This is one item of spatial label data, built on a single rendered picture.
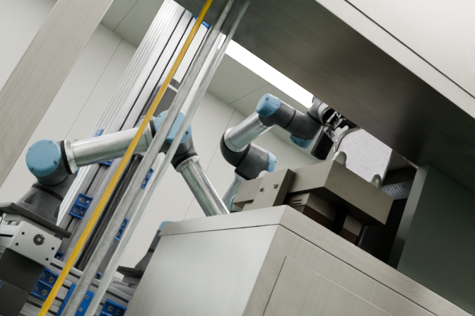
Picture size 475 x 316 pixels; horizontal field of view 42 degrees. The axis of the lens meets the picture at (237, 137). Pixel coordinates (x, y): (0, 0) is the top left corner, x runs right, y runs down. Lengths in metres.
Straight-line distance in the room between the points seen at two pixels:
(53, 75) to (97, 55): 4.44
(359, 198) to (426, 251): 0.19
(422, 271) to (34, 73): 0.85
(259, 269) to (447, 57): 0.49
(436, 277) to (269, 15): 0.63
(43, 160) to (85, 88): 3.16
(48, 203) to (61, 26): 1.35
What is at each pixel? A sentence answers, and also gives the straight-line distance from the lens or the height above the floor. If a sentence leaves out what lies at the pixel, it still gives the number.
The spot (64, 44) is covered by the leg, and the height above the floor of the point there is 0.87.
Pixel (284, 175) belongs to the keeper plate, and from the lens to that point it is 1.29.
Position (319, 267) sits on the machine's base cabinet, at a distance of 1.15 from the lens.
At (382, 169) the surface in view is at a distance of 1.43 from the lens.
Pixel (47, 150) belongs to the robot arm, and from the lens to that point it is 2.03.
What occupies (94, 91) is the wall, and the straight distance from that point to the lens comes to 5.17.
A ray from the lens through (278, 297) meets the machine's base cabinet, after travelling 1.11.
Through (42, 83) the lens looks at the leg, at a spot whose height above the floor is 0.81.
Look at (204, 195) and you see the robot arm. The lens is 2.08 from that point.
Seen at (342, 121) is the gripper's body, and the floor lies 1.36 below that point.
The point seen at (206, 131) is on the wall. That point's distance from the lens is 5.42.
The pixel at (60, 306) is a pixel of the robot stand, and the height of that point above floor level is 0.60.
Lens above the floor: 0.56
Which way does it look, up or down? 21 degrees up
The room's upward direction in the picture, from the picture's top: 25 degrees clockwise
